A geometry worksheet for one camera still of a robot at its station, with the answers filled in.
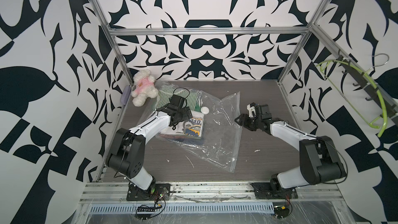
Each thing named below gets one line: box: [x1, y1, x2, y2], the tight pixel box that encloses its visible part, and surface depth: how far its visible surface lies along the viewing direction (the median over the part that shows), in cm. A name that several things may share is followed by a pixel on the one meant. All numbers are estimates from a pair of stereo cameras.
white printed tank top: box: [160, 109, 205, 138], surface depth 89 cm
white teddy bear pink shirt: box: [131, 68, 159, 107], surface depth 107 cm
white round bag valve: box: [200, 106, 210, 115], surface depth 99 cm
